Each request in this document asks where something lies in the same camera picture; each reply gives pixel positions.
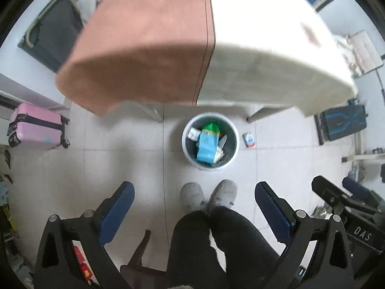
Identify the pink brown table cloth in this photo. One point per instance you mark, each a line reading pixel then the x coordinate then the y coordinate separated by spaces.
pixel 147 51

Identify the green blue plastic bag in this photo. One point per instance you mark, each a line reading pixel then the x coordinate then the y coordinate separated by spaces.
pixel 208 150

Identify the white round trash bin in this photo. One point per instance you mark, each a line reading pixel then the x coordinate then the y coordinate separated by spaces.
pixel 229 140

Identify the grey slipper left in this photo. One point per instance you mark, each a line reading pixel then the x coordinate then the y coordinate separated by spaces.
pixel 192 197

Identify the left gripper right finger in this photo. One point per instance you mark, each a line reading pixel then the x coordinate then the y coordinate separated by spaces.
pixel 277 212

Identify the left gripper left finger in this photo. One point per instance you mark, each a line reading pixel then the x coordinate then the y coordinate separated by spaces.
pixel 112 211

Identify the brown printed card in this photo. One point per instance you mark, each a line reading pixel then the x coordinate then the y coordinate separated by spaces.
pixel 311 36

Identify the beige chair with bags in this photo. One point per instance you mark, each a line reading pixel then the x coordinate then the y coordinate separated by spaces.
pixel 359 53

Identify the blue white small box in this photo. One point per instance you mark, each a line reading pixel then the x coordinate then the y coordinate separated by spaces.
pixel 249 139

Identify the person's black trouser legs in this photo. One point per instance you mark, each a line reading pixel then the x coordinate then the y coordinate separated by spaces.
pixel 220 250

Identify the black blue patterned panel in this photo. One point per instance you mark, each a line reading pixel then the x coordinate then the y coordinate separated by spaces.
pixel 336 123

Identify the white striped table cloth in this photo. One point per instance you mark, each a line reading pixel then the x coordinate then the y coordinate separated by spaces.
pixel 262 56

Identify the grey slipper right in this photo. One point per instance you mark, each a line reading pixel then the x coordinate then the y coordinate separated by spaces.
pixel 224 195

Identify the grey slipper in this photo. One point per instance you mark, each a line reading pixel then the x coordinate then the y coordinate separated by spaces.
pixel 192 197
pixel 224 195

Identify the pink suitcase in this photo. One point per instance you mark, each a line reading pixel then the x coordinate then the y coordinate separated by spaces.
pixel 34 127

